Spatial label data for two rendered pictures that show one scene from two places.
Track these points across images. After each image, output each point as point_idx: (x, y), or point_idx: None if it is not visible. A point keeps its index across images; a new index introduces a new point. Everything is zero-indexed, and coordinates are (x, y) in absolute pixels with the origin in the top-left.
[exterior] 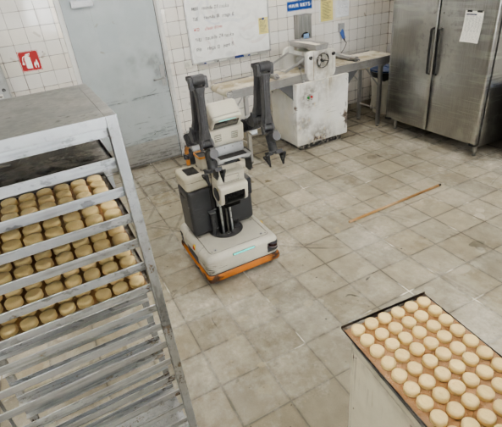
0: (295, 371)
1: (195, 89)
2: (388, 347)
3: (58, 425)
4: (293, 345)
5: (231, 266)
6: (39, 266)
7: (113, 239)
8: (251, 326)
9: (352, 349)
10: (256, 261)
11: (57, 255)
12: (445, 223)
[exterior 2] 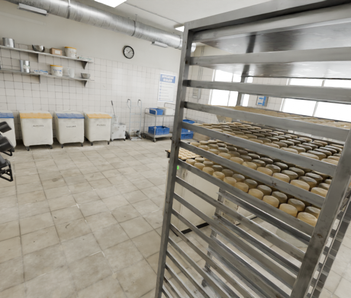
0: (124, 256)
1: None
2: (195, 156)
3: None
4: (101, 257)
5: None
6: (282, 132)
7: (241, 123)
8: (71, 285)
9: (186, 171)
10: None
11: (269, 130)
12: (26, 182)
